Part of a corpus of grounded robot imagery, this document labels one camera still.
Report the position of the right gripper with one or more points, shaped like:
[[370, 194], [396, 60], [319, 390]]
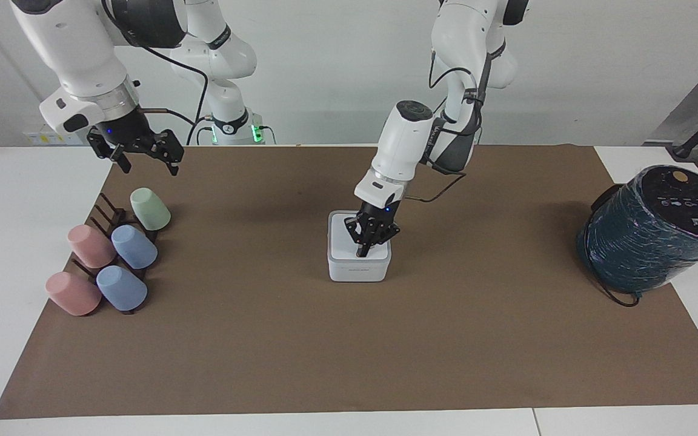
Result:
[[126, 128]]

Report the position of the dark brown cup rack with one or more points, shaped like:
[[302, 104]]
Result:
[[109, 215]]

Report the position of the white power strip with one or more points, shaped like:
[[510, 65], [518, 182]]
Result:
[[43, 138]]

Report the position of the green cup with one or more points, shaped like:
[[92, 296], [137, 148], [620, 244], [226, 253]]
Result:
[[150, 210]]

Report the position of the pink cup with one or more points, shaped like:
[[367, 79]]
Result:
[[73, 294], [91, 246]]

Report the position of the blue cup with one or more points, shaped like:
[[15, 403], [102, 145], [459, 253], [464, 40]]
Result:
[[122, 289], [134, 247]]

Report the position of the white square trash can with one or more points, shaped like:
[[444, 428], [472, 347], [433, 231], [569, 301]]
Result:
[[358, 266]]

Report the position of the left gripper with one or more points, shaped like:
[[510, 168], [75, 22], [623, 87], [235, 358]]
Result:
[[381, 213]]

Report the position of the dark teal wrapped cylinder device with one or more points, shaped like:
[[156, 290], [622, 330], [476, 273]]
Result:
[[646, 242]]

